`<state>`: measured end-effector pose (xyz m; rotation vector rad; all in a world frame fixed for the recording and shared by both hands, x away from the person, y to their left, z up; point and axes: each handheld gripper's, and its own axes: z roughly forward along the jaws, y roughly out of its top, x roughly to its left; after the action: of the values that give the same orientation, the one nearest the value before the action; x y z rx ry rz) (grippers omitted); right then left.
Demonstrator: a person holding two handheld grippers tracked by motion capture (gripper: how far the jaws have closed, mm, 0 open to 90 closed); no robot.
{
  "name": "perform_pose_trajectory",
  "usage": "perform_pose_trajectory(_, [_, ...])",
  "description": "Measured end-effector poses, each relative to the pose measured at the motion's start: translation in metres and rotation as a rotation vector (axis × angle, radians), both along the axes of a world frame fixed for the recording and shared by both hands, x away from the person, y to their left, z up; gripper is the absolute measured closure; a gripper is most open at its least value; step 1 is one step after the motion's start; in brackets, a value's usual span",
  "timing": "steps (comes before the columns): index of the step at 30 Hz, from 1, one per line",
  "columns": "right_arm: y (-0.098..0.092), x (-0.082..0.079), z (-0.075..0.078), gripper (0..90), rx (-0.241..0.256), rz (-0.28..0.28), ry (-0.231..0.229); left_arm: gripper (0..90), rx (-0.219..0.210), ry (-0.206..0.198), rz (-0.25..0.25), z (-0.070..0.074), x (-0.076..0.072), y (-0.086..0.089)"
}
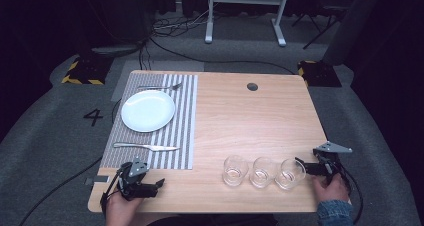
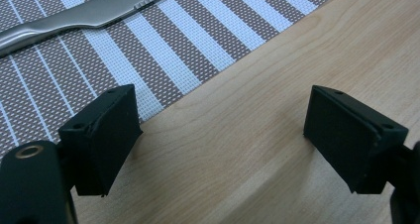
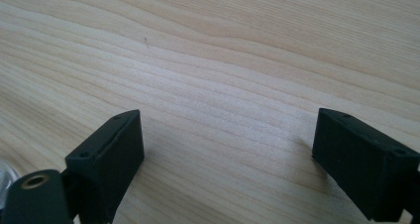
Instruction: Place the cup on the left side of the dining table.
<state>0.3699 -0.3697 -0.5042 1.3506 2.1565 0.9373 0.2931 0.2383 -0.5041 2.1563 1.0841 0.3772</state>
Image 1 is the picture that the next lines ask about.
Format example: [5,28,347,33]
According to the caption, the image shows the black yellow striped base plate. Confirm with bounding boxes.
[297,59,343,89]
[60,55,114,86]

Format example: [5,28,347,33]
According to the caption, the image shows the grey stand post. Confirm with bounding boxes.
[322,0,384,66]

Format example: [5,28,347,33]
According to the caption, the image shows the grey tape strip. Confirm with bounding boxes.
[84,174,111,187]

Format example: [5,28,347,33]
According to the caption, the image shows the white round plate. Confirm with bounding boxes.
[120,89,177,134]

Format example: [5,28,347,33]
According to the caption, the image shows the white metal desk frame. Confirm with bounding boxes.
[203,0,292,48]

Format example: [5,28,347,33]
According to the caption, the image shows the long black floor cable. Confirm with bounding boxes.
[148,35,296,76]

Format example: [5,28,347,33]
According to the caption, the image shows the person's right hand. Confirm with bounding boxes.
[312,172,351,204]

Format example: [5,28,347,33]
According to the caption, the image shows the hand-held gripper cable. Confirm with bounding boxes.
[338,162,365,226]
[99,170,122,218]

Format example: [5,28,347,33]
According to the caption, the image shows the grey striped placemat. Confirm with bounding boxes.
[99,73,199,171]

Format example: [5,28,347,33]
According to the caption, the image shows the black folding chair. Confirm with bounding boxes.
[291,0,351,50]

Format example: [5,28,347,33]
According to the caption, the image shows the silver table knife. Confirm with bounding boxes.
[112,142,181,153]

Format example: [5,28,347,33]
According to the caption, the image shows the right hand-held gripper cable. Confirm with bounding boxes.
[338,162,365,226]

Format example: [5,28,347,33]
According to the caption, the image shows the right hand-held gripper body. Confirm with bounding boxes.
[312,140,354,186]

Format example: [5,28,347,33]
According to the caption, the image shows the bundle of floor cables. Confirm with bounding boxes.
[151,5,216,39]

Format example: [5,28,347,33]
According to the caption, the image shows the left hand-held gripper cable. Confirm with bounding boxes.
[99,170,122,218]

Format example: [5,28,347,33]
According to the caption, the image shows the person's left hand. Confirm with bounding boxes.
[105,191,145,226]

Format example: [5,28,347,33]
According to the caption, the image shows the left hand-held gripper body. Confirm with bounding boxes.
[116,157,150,201]

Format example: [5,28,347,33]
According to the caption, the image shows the clear drinking glass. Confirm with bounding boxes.
[274,157,307,191]
[222,154,250,188]
[249,156,278,190]

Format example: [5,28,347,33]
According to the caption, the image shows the silver fork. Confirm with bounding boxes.
[137,82,184,92]

